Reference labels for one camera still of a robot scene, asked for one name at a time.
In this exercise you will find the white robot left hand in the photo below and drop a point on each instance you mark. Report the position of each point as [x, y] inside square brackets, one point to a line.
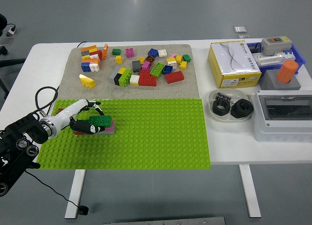
[65, 113]

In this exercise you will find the orange-brown square brick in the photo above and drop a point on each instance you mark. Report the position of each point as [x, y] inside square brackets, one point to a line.
[61, 110]

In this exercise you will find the dark green long brick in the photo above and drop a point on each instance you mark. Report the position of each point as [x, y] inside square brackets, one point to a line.
[102, 120]

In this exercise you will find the multicolour brick block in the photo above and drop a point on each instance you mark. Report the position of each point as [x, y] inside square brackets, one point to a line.
[93, 61]

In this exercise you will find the orange long brick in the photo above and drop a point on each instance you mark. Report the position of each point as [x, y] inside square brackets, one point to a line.
[105, 52]

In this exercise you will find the pink square brick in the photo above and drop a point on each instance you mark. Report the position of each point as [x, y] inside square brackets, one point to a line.
[130, 52]
[111, 127]

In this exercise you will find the lime green studded baseplate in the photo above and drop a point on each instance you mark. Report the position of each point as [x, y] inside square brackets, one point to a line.
[151, 137]

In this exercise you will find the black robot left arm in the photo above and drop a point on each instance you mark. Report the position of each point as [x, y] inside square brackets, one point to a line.
[14, 142]

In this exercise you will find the yellow curved brick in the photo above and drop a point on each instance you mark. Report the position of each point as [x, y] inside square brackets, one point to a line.
[87, 82]

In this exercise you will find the grey long brick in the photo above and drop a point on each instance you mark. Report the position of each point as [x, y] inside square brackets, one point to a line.
[109, 132]

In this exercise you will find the light grey brick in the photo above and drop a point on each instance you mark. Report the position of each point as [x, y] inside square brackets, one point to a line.
[113, 75]

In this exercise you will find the black brick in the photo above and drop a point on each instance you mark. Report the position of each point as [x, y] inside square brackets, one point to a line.
[117, 79]

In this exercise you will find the lime green long brick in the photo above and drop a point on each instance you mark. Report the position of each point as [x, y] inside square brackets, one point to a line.
[156, 70]
[124, 78]

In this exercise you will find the small yellow brick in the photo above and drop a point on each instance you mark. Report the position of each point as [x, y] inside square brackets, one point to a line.
[183, 65]
[141, 60]
[178, 59]
[118, 60]

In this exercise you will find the white square brick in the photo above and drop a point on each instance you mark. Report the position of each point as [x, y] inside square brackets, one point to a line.
[134, 79]
[162, 53]

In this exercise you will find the small dark green brick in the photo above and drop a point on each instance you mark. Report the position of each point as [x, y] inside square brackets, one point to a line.
[116, 51]
[187, 57]

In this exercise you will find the dark grey brick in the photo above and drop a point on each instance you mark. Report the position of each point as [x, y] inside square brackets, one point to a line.
[137, 65]

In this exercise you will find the red stepped brick block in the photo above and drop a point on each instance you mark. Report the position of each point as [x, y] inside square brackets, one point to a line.
[147, 80]

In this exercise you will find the small pink brick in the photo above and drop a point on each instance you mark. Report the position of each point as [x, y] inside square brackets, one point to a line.
[146, 65]

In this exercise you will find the dark brown brick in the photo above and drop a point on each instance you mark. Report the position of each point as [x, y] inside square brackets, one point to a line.
[150, 59]

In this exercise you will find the blue square brick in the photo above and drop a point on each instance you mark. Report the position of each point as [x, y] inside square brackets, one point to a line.
[167, 69]
[153, 52]

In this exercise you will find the red long brick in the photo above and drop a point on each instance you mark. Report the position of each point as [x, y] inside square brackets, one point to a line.
[174, 77]

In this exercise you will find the white brick with hole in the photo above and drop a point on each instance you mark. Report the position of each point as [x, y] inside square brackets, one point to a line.
[169, 60]

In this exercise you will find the grey-brown table mat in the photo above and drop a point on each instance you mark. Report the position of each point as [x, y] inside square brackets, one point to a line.
[109, 89]

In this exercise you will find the white table leg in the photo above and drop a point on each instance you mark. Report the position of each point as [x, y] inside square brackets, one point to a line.
[251, 193]
[75, 193]

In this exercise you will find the black office chair base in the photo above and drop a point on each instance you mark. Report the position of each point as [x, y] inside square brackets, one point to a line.
[3, 50]

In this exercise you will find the grey flat panel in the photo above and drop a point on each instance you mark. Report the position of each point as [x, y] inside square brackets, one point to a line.
[6, 41]

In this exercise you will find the white power adapter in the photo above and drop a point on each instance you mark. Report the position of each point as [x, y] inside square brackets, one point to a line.
[11, 31]

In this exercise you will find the black round object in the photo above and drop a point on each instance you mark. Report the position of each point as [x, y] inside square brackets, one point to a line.
[2, 23]

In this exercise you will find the grey metal plate with screws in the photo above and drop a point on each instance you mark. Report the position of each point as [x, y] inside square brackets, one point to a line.
[165, 221]

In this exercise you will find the small purple circuit board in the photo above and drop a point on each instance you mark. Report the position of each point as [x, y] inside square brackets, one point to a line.
[223, 96]

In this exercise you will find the small black hex nut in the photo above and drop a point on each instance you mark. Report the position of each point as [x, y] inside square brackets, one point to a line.
[226, 110]

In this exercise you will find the white and yellow cardboard box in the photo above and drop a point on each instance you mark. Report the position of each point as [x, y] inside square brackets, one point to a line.
[231, 59]

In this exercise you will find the white dish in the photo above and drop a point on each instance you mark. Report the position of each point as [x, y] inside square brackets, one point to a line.
[240, 94]

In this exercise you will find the large black hex nut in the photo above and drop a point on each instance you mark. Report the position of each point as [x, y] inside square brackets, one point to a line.
[247, 111]

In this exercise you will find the large silver floor plate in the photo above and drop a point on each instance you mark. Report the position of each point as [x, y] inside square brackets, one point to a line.
[240, 29]

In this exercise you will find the small silver floor plate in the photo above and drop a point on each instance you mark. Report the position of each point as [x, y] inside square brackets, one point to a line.
[243, 36]

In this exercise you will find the small black part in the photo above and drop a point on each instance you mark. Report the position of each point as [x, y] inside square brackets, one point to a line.
[255, 49]

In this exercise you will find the grey square block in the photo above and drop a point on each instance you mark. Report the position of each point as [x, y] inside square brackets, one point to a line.
[268, 81]

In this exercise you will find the white terminal block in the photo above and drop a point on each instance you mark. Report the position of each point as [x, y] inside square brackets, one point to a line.
[268, 60]

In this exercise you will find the orange cylinder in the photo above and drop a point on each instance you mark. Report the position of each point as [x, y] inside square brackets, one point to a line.
[286, 71]

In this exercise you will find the blue plastic bin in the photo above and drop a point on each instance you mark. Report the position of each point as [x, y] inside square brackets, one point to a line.
[298, 57]

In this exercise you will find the grey enclosure with clear lid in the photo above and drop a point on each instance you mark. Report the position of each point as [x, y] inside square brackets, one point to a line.
[280, 132]

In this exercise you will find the grey switch box red button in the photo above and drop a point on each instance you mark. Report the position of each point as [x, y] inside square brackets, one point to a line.
[275, 48]

